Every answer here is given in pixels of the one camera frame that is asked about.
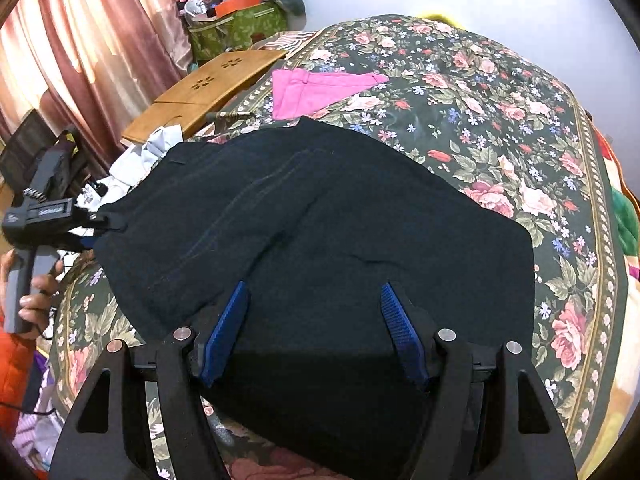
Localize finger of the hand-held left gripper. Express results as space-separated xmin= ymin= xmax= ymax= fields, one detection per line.
xmin=67 ymin=232 xmax=99 ymax=254
xmin=97 ymin=211 xmax=127 ymax=235

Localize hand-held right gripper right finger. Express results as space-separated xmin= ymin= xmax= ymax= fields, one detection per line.
xmin=380 ymin=281 xmax=576 ymax=480

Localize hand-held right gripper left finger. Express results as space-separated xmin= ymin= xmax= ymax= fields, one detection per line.
xmin=47 ymin=280 xmax=251 ymax=480

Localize black pants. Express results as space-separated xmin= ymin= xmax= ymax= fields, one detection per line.
xmin=92 ymin=116 xmax=536 ymax=480

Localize person's left forearm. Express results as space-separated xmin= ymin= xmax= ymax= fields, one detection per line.
xmin=0 ymin=310 xmax=38 ymax=441

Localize person's left hand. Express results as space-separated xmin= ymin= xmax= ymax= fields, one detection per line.
xmin=20 ymin=259 xmax=66 ymax=327

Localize black chair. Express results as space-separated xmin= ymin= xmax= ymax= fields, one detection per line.
xmin=0 ymin=109 xmax=93 ymax=196

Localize white and blue shirt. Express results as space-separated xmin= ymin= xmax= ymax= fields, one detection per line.
xmin=107 ymin=124 xmax=186 ymax=211

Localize wooden lap desk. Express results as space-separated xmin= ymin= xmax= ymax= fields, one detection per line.
xmin=121 ymin=50 xmax=288 ymax=146

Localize purple and white cloth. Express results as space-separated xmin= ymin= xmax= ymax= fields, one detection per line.
xmin=15 ymin=355 xmax=66 ymax=466

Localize pink striped curtain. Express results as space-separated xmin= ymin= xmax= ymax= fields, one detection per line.
xmin=0 ymin=0 xmax=201 ymax=171

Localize green leaf-print storage box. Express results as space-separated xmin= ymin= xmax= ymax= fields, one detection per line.
xmin=189 ymin=2 xmax=288 ymax=63

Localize pink cloth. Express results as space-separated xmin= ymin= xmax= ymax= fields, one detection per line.
xmin=271 ymin=69 xmax=390 ymax=121

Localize floral blanket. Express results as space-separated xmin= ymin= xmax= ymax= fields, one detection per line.
xmin=47 ymin=14 xmax=631 ymax=480

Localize striped blanket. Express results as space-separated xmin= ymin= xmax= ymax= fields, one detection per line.
xmin=250 ymin=30 xmax=323 ymax=51

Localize orange box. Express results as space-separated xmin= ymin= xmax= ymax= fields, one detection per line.
xmin=215 ymin=0 xmax=263 ymax=18

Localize colourful fleece blanket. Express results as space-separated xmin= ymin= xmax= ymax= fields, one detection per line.
xmin=592 ymin=127 xmax=640 ymax=281

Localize thin black cable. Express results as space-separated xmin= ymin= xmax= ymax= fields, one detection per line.
xmin=0 ymin=400 xmax=56 ymax=417

